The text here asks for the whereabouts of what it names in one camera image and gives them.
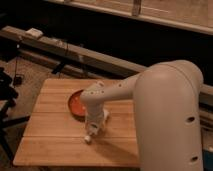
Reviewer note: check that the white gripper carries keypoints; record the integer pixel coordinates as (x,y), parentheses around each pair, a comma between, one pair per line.
(94,109)

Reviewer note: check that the white plastic bottle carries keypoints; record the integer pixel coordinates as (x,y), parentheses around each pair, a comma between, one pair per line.
(94,125)

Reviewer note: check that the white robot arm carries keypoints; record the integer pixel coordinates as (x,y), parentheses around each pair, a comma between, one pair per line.
(166,110)

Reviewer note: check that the orange ceramic bowl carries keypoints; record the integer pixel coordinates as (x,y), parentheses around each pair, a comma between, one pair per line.
(76,107)

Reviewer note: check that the black tripod stand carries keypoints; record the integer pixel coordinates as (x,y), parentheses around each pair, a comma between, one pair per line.
(8,94)

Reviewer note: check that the small white box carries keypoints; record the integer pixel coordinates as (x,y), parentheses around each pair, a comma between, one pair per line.
(34,33)

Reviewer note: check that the long wooden beam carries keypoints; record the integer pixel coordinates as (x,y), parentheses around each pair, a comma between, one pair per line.
(128,61)

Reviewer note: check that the wooden shelf ledge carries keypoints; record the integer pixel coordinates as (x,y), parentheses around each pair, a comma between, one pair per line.
(193,15)

